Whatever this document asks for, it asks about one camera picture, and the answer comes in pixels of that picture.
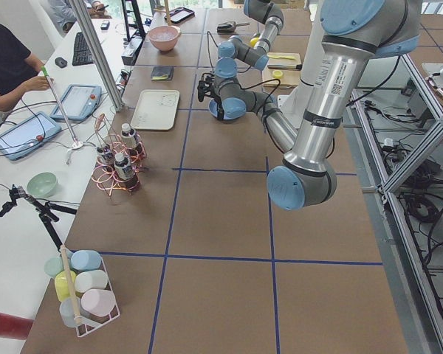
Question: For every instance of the tea bottle lower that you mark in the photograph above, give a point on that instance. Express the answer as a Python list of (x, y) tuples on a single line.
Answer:
[(125, 171)]

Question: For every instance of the steel knife sharpener rod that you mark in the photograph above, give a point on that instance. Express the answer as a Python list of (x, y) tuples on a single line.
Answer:
[(291, 67)]

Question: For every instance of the person in black shirt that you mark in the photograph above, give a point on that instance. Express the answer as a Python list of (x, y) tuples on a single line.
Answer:
[(19, 70)]

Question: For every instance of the green bowl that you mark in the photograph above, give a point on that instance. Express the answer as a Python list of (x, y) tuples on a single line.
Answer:
[(42, 185)]

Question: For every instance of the yellow cup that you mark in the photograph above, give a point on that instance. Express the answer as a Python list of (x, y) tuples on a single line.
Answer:
[(61, 286)]

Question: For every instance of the wooden cutting board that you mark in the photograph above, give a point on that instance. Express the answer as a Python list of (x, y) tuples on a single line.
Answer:
[(290, 79)]

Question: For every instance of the yellow lemon front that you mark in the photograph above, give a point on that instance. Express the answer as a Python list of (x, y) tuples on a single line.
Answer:
[(254, 41)]

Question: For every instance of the red cylinder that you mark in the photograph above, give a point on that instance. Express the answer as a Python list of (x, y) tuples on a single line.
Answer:
[(14, 327)]

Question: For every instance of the copper wire bottle rack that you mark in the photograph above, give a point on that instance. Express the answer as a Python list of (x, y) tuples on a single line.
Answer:
[(106, 181)]

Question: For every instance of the grey yellow cleaning cloth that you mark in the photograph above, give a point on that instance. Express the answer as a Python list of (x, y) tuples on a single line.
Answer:
[(162, 73)]

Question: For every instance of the pink cup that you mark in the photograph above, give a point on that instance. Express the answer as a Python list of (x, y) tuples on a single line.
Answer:
[(98, 302)]

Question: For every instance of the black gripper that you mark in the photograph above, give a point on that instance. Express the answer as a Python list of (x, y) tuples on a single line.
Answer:
[(219, 107)]

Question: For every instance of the blue tablet near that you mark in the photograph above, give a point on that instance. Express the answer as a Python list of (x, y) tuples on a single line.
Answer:
[(27, 136)]

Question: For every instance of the tea bottle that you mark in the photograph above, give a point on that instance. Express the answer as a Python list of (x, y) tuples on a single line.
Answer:
[(125, 171), (128, 135), (106, 157)]

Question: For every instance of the white wire cup rack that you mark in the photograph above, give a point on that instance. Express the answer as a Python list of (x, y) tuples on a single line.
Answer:
[(71, 311)]

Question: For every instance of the white cup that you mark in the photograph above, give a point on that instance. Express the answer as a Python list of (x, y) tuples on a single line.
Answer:
[(95, 279)]

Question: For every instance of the aluminium frame post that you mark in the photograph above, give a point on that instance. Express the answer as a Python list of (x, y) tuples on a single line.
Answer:
[(89, 33)]

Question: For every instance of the computer mouse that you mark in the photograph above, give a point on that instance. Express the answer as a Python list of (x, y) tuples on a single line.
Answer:
[(61, 62)]

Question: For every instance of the blue tablet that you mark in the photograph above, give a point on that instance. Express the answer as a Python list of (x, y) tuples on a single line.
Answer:
[(80, 101), (27, 136)]

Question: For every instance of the tea bottle right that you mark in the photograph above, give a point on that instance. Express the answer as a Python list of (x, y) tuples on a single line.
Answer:
[(106, 157)]

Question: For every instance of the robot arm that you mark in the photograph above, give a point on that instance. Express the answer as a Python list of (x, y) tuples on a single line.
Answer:
[(346, 35), (251, 37)]

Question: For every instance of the silver metal scoop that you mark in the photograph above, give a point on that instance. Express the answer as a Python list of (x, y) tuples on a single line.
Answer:
[(230, 26)]

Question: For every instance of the blue tablet far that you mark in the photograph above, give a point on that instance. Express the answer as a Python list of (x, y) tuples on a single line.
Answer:
[(80, 101)]

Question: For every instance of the tea bottle left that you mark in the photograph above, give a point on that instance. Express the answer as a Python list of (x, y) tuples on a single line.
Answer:
[(128, 135)]

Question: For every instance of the black keyboard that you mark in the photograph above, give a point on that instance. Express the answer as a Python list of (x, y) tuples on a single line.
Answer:
[(81, 51)]

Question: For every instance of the pink bowl with ice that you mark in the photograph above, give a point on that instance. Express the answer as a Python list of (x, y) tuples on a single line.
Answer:
[(164, 38)]

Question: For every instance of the lemon half slice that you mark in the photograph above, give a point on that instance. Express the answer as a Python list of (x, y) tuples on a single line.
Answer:
[(277, 74)]

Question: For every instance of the blue cup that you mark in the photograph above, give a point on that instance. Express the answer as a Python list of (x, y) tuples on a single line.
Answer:
[(85, 260)]

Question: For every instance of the yellow plastic knife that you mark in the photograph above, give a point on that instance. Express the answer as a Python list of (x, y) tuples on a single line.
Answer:
[(285, 57)]

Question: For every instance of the cream bear tray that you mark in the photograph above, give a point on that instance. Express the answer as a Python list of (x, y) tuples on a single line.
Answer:
[(155, 110)]

